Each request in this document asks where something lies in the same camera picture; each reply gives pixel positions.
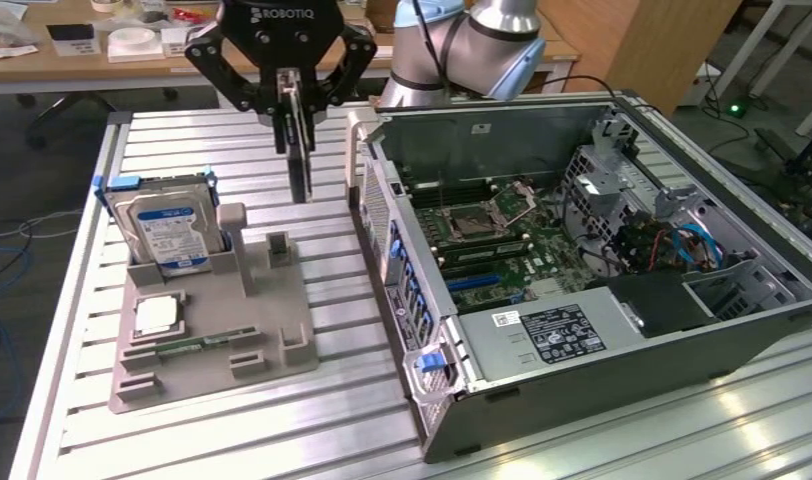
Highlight metal disk bay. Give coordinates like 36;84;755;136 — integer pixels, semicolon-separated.
559;143;708;241

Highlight blue expansion slot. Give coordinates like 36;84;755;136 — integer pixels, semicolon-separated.
445;273;503;292

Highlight black cable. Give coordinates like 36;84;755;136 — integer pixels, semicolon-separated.
512;74;655;109

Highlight cardboard box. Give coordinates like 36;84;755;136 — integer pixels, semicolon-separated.
366;0;398;34

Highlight blue disk wire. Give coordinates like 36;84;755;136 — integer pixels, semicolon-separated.
672;224;725;271

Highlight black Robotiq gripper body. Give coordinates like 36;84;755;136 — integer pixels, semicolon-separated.
218;0;348;84

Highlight wooden desk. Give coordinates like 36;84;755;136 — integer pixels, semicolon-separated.
0;0;581;109

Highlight wooden cabinet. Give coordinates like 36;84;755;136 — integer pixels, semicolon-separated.
543;0;745;116

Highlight CPU socket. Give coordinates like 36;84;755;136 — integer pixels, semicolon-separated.
445;202;515;244

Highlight black RAM slot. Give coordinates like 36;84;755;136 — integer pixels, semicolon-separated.
437;238;519;255
444;248;527;267

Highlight graphics card with metal bracket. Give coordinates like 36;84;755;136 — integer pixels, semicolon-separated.
276;67;316;204

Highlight green RAM stick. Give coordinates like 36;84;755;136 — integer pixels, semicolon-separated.
156;332;254;354

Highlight metal socket cover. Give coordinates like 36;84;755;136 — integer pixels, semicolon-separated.
489;180;540;217

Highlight grey printed parts rack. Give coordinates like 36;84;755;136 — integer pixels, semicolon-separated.
109;202;321;416

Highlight green motherboard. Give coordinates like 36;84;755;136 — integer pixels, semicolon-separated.
405;172;612;317

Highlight small white box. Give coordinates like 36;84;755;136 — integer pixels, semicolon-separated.
160;25;196;59

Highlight silver CPU chip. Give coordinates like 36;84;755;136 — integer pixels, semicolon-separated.
133;295;185;339

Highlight hard disk with blue bracket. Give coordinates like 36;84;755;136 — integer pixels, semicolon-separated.
90;169;229;279

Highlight grey power supply unit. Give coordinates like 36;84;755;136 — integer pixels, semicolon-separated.
459;287;648;381

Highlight grey open PC case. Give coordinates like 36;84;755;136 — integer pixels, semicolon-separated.
345;88;812;464

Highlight black and white box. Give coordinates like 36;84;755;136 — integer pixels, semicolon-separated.
45;23;102;57

